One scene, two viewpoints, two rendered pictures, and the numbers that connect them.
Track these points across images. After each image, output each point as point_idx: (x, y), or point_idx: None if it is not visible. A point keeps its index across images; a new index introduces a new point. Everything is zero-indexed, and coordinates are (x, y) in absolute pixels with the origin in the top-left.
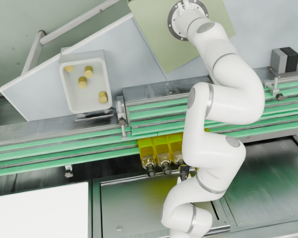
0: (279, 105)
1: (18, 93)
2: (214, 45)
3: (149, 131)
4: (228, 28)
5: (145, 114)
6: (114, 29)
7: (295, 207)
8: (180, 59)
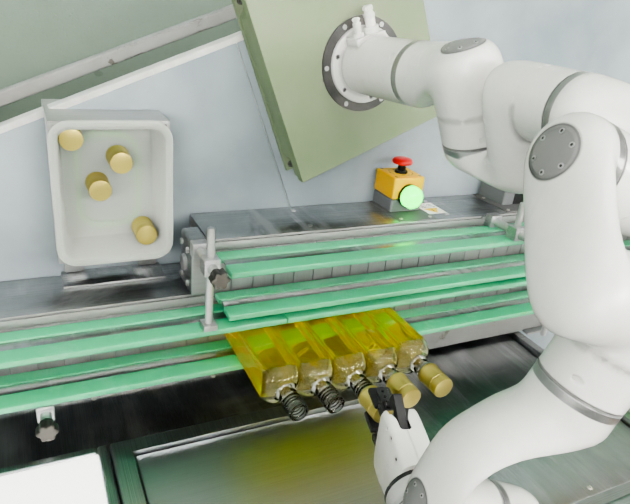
0: (512, 265)
1: None
2: (521, 66)
3: (271, 312)
4: None
5: (269, 268)
6: (193, 64)
7: (588, 472)
8: (337, 152)
